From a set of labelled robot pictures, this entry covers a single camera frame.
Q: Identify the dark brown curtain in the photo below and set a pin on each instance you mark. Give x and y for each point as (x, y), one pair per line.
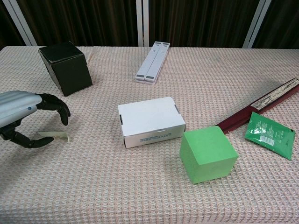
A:
(93, 21)

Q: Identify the green foam cube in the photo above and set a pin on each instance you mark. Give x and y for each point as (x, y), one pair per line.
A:
(208, 154)

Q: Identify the white cardboard box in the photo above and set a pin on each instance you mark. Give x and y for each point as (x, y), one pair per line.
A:
(149, 119)

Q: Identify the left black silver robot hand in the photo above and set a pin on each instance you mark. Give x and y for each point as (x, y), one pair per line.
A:
(18, 105)

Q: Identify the white double frame post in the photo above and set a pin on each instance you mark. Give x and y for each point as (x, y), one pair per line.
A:
(142, 23)

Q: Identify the small cream paper strip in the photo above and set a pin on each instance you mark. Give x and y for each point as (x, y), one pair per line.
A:
(58, 135)

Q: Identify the black cardboard box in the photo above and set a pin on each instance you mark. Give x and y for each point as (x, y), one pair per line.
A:
(70, 72)

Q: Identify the dark red long box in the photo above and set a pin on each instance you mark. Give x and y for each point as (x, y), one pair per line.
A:
(264, 102)

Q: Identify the white folded laptop stand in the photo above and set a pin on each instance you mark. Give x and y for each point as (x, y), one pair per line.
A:
(153, 63)

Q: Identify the pink waffle tablecloth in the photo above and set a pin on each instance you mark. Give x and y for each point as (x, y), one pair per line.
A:
(93, 186)

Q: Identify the green foil packet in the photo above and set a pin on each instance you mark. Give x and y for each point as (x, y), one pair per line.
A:
(268, 133)

